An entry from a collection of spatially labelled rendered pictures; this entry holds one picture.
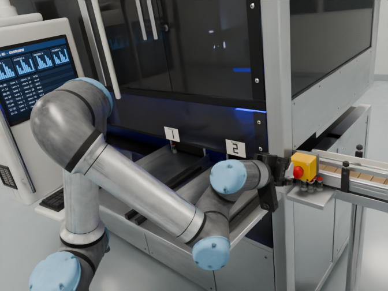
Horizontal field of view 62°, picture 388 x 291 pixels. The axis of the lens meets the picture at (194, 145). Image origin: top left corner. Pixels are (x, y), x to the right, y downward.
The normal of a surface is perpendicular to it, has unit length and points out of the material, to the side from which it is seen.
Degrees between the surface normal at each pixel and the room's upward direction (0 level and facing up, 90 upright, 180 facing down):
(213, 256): 90
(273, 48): 90
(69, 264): 7
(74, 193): 90
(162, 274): 0
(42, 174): 90
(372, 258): 0
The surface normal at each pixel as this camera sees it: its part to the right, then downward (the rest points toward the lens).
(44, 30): 0.84, 0.11
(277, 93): -0.66, 0.40
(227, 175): -0.66, -0.02
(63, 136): 0.05, -0.12
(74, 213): -0.11, 0.42
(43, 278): -0.15, -0.84
